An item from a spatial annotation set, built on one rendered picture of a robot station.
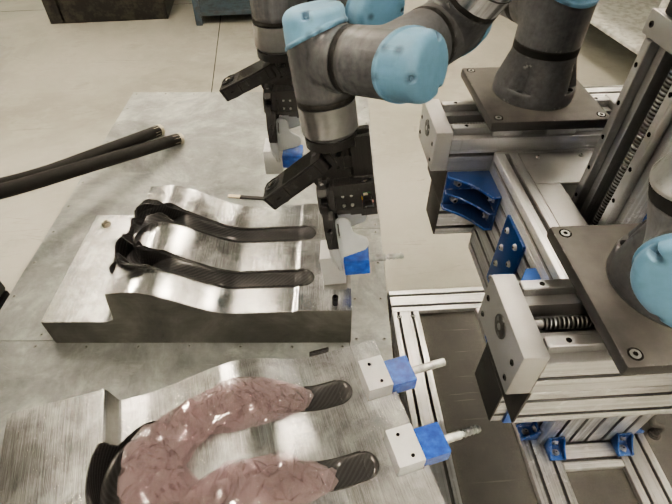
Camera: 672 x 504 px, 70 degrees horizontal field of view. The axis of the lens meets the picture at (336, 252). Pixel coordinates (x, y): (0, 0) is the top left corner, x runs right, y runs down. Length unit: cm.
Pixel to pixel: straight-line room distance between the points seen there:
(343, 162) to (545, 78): 46
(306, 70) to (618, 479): 128
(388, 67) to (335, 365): 43
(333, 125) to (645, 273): 37
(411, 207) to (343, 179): 167
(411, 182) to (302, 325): 177
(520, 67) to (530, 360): 56
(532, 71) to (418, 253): 126
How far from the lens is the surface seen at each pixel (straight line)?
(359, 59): 53
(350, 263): 74
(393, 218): 225
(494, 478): 141
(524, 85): 99
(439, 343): 156
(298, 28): 58
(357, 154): 65
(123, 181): 124
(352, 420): 70
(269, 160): 97
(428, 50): 52
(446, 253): 212
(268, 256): 84
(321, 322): 77
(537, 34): 96
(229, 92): 92
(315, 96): 60
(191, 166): 123
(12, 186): 111
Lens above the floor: 149
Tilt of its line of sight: 46 degrees down
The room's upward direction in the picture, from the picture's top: straight up
